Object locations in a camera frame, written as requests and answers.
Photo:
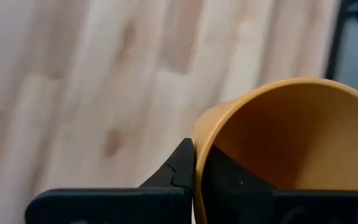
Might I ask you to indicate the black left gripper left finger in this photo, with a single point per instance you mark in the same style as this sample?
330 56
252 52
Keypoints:
110 207

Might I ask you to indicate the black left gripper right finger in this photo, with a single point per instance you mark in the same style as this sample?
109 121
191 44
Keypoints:
291 208

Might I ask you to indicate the yellow cup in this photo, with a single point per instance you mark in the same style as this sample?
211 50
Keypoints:
291 130

